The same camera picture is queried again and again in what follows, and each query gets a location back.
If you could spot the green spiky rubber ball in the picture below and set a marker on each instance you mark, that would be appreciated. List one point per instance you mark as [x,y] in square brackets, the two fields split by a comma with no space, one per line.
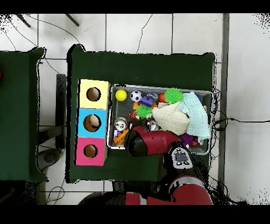
[143,112]
[174,95]

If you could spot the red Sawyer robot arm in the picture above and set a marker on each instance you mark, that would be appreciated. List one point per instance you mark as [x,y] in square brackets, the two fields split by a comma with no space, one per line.
[158,140]

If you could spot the silver mesh bin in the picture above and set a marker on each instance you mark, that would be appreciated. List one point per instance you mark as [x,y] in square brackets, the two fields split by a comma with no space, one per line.
[123,109]

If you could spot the wooden box with three holes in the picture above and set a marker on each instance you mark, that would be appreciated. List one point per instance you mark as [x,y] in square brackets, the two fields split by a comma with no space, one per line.
[99,148]

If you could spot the small soccer ball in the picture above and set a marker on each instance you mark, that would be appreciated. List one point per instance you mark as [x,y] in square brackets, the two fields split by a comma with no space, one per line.
[136,96]

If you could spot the purple toy building block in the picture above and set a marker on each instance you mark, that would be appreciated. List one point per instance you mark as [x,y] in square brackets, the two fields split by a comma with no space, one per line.
[146,101]

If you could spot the crushed printed can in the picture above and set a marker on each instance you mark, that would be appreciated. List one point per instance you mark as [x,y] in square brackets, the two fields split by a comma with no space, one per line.
[120,124]

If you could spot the yellow foam ball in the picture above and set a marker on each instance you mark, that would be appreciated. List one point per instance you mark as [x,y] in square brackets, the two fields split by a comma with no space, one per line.
[121,95]

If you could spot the long orange toy piece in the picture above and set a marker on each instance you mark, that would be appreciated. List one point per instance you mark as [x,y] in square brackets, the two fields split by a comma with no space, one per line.
[120,138]

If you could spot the cream cloth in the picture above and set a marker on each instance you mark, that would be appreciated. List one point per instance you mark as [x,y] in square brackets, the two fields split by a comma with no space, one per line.
[170,119]

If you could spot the dark green tablecloth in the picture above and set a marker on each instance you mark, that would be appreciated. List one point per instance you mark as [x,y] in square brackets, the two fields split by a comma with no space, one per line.
[19,126]
[137,67]

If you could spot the mint green cloth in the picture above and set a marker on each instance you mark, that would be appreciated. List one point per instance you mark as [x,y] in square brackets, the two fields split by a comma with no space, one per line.
[198,118]

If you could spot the black stand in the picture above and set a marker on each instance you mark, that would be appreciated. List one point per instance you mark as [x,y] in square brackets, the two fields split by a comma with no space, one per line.
[61,105]

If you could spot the grey round base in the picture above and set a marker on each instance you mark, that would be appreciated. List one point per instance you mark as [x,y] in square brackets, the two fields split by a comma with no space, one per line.
[49,157]

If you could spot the black tripod leg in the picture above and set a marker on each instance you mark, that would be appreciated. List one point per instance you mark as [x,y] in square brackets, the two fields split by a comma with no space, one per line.
[72,20]
[23,20]

